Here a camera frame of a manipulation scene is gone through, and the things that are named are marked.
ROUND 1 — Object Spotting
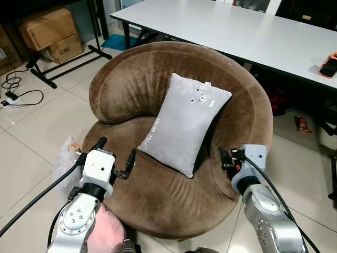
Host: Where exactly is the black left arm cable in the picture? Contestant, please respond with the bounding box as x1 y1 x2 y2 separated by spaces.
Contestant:
0 158 87 238

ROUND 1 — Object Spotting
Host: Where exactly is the brown round velvet sofa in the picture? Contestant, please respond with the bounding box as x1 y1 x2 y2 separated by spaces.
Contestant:
83 41 274 240

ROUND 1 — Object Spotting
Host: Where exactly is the teal floor mat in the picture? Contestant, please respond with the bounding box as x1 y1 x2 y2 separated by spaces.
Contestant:
102 34 138 52

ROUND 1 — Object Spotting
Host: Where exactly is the large plain cardboard box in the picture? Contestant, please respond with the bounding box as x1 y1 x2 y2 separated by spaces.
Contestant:
17 7 79 51

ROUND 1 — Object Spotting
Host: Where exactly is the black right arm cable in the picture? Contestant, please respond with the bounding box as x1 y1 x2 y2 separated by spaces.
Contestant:
243 157 321 253

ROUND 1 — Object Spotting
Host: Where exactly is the orange black handheld device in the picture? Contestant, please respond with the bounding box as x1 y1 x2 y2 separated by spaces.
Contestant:
319 52 337 79

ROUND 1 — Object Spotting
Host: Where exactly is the white plastic bag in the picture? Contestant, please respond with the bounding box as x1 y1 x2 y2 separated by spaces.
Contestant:
53 135 83 181

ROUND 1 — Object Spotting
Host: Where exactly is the orange snack packet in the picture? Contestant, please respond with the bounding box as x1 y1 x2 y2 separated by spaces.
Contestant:
294 115 312 135

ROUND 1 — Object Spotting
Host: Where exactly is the black metal chair frame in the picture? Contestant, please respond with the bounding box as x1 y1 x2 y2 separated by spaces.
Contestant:
315 99 337 201

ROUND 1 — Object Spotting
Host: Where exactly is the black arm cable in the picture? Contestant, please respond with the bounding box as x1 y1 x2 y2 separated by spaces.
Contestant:
243 157 321 253
0 158 87 238

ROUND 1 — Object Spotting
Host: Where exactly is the dark maroon bag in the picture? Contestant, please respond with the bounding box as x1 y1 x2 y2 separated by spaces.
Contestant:
265 86 289 115

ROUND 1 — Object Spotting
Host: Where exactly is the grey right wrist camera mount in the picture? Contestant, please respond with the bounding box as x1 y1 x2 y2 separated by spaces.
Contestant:
243 144 267 178

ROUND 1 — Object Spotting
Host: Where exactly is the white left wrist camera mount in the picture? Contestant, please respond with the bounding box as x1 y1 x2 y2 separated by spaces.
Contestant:
83 149 116 186

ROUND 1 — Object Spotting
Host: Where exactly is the small printed cardboard box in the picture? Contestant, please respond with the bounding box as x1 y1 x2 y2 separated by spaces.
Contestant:
46 33 85 65

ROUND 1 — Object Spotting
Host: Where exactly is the long white table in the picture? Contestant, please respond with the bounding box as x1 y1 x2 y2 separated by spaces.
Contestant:
110 0 337 91

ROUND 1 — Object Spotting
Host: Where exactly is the black metal rack stand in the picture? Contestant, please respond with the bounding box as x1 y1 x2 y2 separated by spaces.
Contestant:
26 0 113 89

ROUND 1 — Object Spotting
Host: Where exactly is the black floor cable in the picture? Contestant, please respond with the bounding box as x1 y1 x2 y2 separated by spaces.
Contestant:
0 66 44 109

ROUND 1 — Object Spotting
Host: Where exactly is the grey robot leg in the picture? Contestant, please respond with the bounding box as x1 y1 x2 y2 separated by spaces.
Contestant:
113 239 141 253

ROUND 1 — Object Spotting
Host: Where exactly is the grey rectangular pillow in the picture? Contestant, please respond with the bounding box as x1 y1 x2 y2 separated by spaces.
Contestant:
138 73 232 179

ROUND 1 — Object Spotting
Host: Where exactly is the pink soft pillow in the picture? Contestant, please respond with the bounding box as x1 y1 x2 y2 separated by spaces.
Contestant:
87 203 128 253

